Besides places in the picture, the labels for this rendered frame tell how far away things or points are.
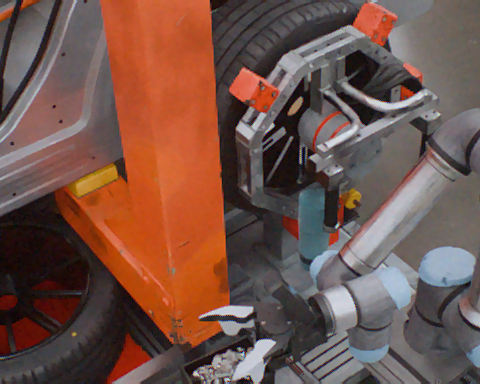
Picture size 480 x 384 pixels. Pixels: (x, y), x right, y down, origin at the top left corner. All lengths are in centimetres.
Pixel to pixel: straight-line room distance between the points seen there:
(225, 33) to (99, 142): 47
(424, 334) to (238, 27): 92
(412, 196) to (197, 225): 63
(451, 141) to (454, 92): 251
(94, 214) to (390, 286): 118
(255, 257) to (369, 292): 147
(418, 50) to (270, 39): 212
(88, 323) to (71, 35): 77
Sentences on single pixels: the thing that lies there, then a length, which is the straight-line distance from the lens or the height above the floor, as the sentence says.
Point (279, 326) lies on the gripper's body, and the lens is 149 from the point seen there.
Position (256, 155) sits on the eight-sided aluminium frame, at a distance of 232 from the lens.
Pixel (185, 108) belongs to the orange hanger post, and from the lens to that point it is 186.
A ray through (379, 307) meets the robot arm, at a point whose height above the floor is 123.
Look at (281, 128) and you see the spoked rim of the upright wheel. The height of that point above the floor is 84.
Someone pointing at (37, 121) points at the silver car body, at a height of 98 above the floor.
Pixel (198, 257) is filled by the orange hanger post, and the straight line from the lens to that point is 216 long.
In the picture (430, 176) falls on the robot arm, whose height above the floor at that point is 134.
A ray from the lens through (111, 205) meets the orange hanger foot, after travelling 255.
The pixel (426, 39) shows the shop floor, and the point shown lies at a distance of 443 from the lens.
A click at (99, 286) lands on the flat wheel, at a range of 258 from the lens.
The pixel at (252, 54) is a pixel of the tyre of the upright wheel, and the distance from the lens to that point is 228.
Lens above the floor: 242
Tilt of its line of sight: 41 degrees down
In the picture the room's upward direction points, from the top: 2 degrees counter-clockwise
